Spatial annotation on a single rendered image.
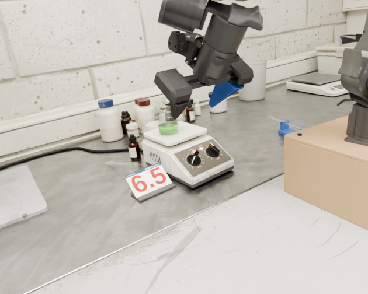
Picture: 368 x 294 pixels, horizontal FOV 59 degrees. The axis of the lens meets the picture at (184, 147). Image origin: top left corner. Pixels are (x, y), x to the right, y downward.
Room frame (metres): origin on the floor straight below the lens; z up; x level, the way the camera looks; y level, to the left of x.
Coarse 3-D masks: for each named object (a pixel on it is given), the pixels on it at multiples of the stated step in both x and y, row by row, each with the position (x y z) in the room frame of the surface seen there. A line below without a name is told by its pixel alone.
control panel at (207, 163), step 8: (200, 144) 0.70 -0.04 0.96; (208, 144) 0.71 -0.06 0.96; (216, 144) 0.71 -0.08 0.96; (184, 152) 0.67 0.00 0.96; (192, 152) 0.67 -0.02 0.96; (200, 152) 0.68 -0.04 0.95; (224, 152) 0.69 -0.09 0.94; (184, 160) 0.65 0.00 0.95; (208, 160) 0.66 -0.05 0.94; (216, 160) 0.66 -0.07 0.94; (224, 160) 0.67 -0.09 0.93; (192, 168) 0.63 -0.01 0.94; (200, 168) 0.63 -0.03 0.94; (208, 168) 0.64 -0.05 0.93
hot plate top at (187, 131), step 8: (184, 128) 0.76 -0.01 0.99; (192, 128) 0.75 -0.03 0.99; (200, 128) 0.75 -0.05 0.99; (144, 136) 0.76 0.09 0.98; (152, 136) 0.73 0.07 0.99; (160, 136) 0.72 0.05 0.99; (168, 136) 0.72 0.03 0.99; (176, 136) 0.71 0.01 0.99; (184, 136) 0.70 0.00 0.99; (192, 136) 0.71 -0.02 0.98; (168, 144) 0.67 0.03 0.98
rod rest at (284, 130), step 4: (288, 120) 0.88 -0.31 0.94; (280, 124) 0.87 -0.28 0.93; (284, 124) 0.87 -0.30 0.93; (280, 128) 0.87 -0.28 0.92; (284, 128) 0.87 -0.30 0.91; (288, 128) 0.88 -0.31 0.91; (300, 128) 0.80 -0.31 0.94; (280, 132) 0.87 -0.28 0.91; (284, 132) 0.85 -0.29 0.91; (288, 132) 0.85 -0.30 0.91
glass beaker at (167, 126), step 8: (160, 104) 0.76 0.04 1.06; (168, 104) 0.76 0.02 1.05; (160, 112) 0.72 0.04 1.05; (168, 112) 0.72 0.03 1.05; (160, 120) 0.72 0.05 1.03; (168, 120) 0.72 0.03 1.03; (176, 120) 0.73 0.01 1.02; (160, 128) 0.72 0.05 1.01; (168, 128) 0.72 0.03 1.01; (176, 128) 0.72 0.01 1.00
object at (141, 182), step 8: (152, 168) 0.66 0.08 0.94; (160, 168) 0.67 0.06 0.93; (136, 176) 0.64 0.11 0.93; (144, 176) 0.64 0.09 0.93; (152, 176) 0.65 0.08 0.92; (160, 176) 0.65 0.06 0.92; (136, 184) 0.62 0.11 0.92; (144, 184) 0.62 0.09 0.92; (152, 184) 0.63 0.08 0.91; (160, 184) 0.63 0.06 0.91; (136, 192) 0.60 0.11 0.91
